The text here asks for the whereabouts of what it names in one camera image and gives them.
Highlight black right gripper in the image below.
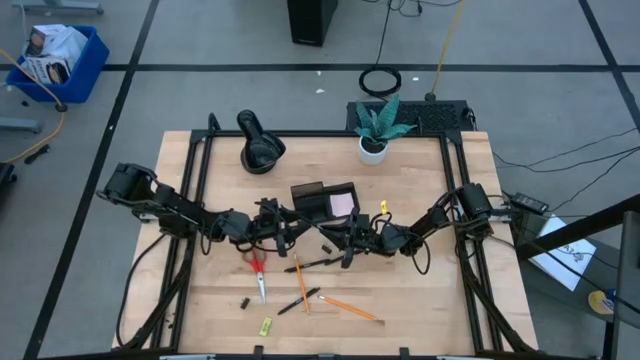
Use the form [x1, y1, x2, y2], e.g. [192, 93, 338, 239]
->
[318, 207, 397, 270]

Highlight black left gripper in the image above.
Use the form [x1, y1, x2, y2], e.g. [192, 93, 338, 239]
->
[248, 197, 315, 258]

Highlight pink sticky note pad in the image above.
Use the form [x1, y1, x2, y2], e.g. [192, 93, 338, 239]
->
[328, 192, 357, 218]

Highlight red-handled scissors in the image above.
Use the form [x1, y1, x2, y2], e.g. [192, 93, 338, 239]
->
[241, 248, 268, 305]

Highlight orange pencil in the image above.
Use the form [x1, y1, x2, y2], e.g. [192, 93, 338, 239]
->
[317, 294, 386, 323]
[292, 251, 312, 316]

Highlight black mesh desk organizer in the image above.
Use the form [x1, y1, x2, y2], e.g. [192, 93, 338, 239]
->
[289, 180, 362, 229]

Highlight green plant in white pot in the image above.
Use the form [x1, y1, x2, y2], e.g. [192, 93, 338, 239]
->
[353, 94, 417, 167]

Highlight black perforated metal case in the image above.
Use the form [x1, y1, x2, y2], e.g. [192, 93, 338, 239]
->
[345, 99, 476, 134]

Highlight black computer tower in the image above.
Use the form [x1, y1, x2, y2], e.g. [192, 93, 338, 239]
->
[286, 0, 339, 48]

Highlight white paper sheet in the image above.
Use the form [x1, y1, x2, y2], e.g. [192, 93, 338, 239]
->
[528, 214, 598, 293]

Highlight black stand beam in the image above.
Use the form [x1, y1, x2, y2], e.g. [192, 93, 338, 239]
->
[514, 193, 640, 262]

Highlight blue plastic bin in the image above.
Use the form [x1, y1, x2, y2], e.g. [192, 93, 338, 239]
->
[5, 24, 111, 105]

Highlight small black floor object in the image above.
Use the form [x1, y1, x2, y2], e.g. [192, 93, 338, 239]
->
[23, 144, 51, 166]

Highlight grey table foot bar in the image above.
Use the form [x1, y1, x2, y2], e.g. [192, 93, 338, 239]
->
[13, 0, 105, 15]
[0, 117, 42, 134]

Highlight white printed cardboard box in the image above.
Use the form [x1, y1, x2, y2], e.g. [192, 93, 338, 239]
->
[24, 23, 89, 64]
[19, 55, 72, 85]

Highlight black aluminium table frame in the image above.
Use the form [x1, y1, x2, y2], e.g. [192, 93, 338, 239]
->
[112, 112, 539, 359]

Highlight coiled black cable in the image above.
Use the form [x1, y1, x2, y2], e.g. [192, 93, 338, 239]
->
[358, 65, 403, 99]

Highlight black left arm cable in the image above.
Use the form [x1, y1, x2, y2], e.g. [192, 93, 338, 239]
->
[115, 232, 169, 347]

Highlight black hanging cable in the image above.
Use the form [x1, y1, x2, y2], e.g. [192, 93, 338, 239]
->
[374, 0, 394, 69]

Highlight black floor cable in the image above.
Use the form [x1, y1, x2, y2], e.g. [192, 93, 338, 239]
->
[492, 127, 640, 174]

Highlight yellow hanging cable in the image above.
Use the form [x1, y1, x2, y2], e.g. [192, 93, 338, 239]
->
[424, 0, 466, 103]

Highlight yellow floor extension cord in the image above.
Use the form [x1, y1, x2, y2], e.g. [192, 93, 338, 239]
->
[0, 48, 69, 165]

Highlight grey upright post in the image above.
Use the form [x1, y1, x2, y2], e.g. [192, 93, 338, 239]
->
[602, 209, 640, 360]

